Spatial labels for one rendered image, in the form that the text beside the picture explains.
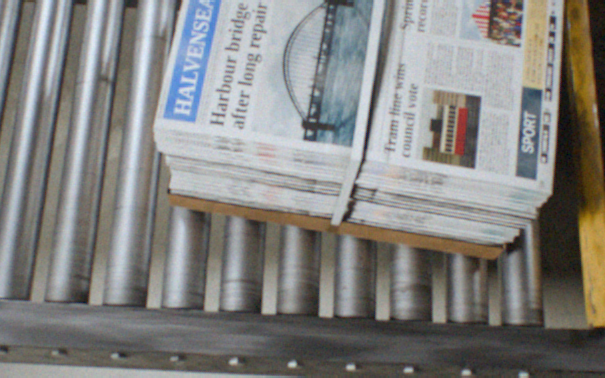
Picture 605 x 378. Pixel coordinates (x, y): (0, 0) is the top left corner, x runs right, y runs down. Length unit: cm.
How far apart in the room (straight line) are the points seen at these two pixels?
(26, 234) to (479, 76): 53
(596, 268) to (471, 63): 31
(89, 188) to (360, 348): 36
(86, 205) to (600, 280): 59
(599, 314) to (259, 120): 46
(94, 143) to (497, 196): 48
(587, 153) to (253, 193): 41
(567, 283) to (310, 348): 104
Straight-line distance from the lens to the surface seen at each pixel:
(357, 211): 97
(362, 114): 83
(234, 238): 103
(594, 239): 109
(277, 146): 82
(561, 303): 195
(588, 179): 111
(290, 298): 102
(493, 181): 84
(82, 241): 105
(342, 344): 101
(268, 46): 87
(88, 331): 102
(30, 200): 108
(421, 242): 102
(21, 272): 105
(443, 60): 88
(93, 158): 108
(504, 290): 107
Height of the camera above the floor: 178
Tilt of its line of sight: 68 degrees down
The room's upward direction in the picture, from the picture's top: 11 degrees clockwise
